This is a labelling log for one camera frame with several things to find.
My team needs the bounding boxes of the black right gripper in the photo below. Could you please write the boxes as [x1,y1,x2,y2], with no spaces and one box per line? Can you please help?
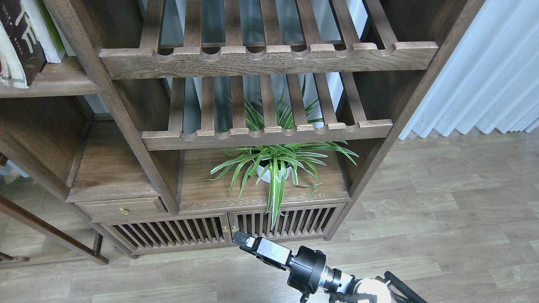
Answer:
[232,231,355,303]

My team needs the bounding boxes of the yellow green cover book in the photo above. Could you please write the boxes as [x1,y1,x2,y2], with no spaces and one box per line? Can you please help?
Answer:
[21,0,66,64]

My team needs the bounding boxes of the maroon book white characters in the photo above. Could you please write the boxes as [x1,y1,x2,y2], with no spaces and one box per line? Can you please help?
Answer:
[0,0,46,89]

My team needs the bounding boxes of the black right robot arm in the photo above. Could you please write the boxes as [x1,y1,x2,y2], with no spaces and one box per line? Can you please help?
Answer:
[232,231,425,303]

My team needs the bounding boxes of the white plant pot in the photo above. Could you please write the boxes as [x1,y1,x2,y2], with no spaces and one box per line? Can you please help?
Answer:
[256,164,291,183]

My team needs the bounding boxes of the green spider plant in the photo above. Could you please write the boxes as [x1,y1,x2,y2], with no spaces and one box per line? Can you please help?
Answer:
[205,80,360,230]

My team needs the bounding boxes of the brass drawer knob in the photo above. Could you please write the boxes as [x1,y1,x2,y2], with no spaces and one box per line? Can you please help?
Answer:
[119,207,130,215]

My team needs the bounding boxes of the dark wooden bookshelf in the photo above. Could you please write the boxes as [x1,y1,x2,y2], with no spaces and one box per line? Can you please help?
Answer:
[1,0,484,256]

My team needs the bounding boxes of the white pleated curtain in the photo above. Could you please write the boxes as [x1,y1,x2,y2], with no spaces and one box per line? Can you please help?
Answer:
[399,0,539,140]

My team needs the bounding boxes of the dark wooden side frame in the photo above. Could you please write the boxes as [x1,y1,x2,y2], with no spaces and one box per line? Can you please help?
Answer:
[0,194,110,269]

